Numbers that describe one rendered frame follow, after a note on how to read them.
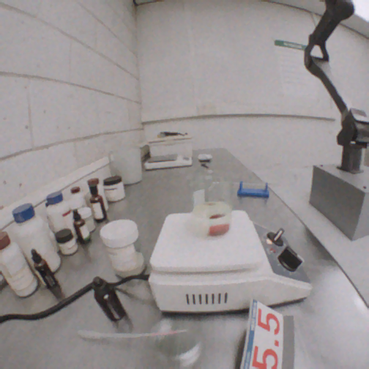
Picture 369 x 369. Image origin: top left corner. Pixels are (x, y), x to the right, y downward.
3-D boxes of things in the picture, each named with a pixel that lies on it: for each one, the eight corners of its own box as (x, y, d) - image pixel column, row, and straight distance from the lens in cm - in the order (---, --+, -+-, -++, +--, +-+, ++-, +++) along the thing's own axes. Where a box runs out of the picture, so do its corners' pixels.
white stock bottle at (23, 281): (12, 284, 44) (-14, 236, 39) (34, 272, 43) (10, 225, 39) (17, 302, 39) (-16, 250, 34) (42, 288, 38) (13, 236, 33)
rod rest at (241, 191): (269, 192, 61) (269, 181, 60) (269, 196, 58) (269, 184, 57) (239, 190, 62) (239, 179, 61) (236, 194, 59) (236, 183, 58)
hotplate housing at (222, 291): (282, 247, 37) (288, 208, 33) (308, 301, 29) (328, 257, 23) (160, 255, 35) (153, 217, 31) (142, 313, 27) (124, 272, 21)
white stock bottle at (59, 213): (58, 248, 47) (40, 201, 43) (57, 236, 53) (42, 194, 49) (81, 240, 47) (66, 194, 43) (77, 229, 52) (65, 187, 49)
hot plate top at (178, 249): (245, 214, 30) (245, 209, 29) (265, 267, 20) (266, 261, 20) (168, 218, 30) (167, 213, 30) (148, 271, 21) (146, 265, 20)
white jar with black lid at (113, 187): (113, 194, 72) (110, 176, 71) (129, 195, 68) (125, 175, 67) (102, 201, 68) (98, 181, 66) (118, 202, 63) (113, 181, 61)
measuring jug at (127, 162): (104, 185, 88) (98, 152, 86) (120, 177, 98) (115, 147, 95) (138, 186, 77) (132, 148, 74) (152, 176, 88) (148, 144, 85)
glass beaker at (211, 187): (184, 239, 24) (176, 175, 20) (201, 219, 28) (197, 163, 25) (231, 248, 22) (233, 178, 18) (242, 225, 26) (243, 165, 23)
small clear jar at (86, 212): (77, 234, 50) (71, 215, 48) (82, 225, 54) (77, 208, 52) (94, 233, 48) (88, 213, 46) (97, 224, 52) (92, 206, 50)
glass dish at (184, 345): (162, 368, 23) (157, 363, 21) (146, 332, 25) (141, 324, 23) (209, 351, 23) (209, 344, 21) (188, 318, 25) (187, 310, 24)
